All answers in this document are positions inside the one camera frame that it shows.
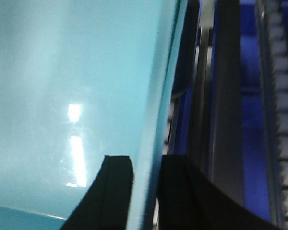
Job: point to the light blue plastic bin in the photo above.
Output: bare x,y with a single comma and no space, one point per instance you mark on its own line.
81,80

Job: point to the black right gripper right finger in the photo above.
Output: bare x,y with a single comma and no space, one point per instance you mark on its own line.
189,201

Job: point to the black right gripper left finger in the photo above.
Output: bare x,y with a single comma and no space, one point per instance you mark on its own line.
105,206

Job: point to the white roller track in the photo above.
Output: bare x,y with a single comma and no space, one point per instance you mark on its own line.
273,55

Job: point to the dark blue ribbed crate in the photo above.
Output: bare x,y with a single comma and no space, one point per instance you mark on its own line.
225,139

